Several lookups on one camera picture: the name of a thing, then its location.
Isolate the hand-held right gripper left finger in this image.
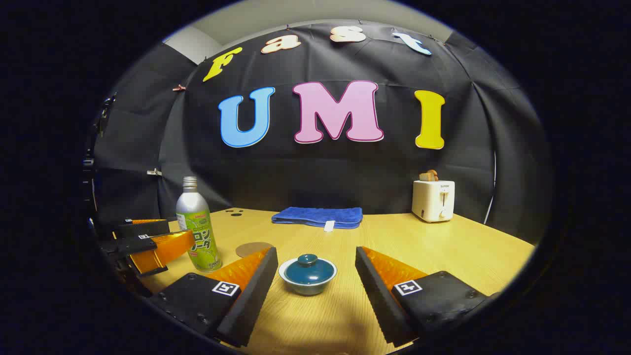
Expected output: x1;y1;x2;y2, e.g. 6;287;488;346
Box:
148;247;279;348

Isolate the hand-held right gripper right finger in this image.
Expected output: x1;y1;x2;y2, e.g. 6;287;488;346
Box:
355;246;499;348

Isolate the silver green water bottle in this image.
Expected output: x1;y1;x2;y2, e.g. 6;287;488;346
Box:
176;177;222;273

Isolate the round brown coaster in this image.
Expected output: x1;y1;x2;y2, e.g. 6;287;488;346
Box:
236;242;274;258

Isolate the teal teacup lid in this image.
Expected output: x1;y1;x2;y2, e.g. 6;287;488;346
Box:
284;254;334;286

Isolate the folded blue towel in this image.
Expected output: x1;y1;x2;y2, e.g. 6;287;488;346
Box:
271;207;363;230

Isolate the cream toaster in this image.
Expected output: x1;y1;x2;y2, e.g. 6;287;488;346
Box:
412;180;456;223

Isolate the black backdrop cloth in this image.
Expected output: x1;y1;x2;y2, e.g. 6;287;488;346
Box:
89;20;550;245

